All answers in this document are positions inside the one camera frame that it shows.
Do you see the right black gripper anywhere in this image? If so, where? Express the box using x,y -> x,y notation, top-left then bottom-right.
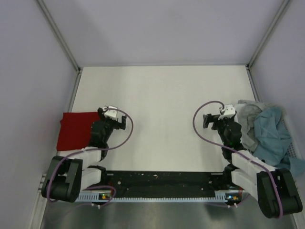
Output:
203,114 -> 234,146

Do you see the red t shirt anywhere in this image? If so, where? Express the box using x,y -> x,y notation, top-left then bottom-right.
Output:
56,112 -> 100,151

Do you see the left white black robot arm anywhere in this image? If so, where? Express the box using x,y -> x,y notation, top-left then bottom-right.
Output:
41,106 -> 131,203

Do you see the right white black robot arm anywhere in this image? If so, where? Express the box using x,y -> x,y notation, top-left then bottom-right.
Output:
203,114 -> 303,218

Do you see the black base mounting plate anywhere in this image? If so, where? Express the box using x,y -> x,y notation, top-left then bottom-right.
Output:
80,169 -> 251,198

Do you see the light blue t shirt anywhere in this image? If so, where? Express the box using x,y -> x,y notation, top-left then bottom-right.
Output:
253,106 -> 305,177

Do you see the white laundry basket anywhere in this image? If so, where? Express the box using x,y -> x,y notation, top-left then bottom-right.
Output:
234,100 -> 299,169

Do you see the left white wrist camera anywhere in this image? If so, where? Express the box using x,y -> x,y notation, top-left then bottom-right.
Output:
102,105 -> 118,120

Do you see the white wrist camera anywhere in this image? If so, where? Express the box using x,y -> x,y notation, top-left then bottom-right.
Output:
218,104 -> 236,120
102,105 -> 118,120

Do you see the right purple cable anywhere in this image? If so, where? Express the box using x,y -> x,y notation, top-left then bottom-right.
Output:
192,100 -> 284,219

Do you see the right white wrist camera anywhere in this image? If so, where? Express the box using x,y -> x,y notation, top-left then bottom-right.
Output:
218,104 -> 236,120

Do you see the light blue cable duct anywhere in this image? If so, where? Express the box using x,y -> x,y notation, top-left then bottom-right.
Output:
75,192 -> 241,203

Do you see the left aluminium frame post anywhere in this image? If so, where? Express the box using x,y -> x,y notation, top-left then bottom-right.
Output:
35,0 -> 81,72

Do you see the aluminium frame post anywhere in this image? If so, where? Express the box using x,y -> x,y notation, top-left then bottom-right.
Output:
35,0 -> 81,72
246,0 -> 292,70

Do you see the right aluminium frame post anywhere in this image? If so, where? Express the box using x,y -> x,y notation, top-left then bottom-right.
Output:
246,0 -> 292,70

